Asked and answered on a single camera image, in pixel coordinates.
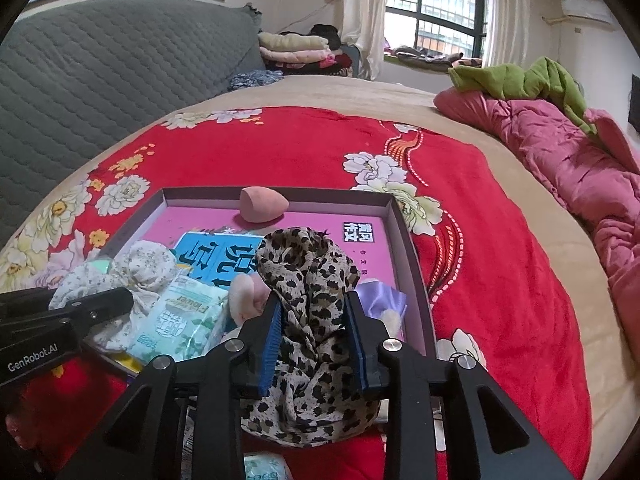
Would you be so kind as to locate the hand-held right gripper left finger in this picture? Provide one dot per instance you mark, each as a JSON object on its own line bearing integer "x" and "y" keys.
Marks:
{"x": 270, "y": 350}

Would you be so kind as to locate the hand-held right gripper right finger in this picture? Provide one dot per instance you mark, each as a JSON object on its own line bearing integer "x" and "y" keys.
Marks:
{"x": 357, "y": 345}

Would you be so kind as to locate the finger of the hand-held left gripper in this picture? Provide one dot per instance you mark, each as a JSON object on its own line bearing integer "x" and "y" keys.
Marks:
{"x": 30, "y": 299}
{"x": 105, "y": 305}

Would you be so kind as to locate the plush bear purple dress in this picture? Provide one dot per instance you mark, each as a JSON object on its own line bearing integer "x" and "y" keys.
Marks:
{"x": 382, "y": 297}

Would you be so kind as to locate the white floral cloth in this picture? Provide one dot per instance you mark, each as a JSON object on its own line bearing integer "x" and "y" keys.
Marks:
{"x": 140, "y": 260}

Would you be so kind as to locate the green tissue pack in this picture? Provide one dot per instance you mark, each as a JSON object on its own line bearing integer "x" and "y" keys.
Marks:
{"x": 265, "y": 467}
{"x": 175, "y": 320}

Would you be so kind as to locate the leopard print cloth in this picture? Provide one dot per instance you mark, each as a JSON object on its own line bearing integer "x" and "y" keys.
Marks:
{"x": 310, "y": 280}

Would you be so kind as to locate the pink makeup sponge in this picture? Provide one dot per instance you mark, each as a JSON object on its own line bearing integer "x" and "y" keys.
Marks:
{"x": 262, "y": 205}

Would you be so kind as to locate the pink workbook blue title panel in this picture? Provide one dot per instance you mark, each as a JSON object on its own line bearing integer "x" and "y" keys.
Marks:
{"x": 325, "y": 220}

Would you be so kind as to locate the red floral blanket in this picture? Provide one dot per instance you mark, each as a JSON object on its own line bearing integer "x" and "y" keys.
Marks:
{"x": 300, "y": 145}

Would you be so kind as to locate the grey quilted headboard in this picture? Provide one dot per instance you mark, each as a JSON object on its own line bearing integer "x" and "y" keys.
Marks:
{"x": 100, "y": 85}

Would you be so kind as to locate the blue patterned cloth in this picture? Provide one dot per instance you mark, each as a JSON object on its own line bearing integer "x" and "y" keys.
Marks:
{"x": 255, "y": 80}

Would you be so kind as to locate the pink quilt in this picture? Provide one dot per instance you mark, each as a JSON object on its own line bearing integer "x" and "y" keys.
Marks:
{"x": 550, "y": 155}

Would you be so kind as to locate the dark cloths on windowsill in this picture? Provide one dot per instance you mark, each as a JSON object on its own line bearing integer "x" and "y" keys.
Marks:
{"x": 420, "y": 57}

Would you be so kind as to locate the stack of folded clothes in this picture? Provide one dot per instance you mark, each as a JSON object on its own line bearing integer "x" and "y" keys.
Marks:
{"x": 295, "y": 47}

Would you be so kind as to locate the green blanket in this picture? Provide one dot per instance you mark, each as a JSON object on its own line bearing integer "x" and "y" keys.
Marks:
{"x": 540, "y": 77}

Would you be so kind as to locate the white curtain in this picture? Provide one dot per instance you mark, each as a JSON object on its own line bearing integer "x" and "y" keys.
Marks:
{"x": 507, "y": 10}
{"x": 362, "y": 10}

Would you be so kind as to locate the white air conditioner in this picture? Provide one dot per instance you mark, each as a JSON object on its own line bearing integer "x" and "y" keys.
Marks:
{"x": 585, "y": 10}

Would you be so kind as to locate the black wall television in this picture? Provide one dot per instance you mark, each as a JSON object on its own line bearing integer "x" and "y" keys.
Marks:
{"x": 636, "y": 105}

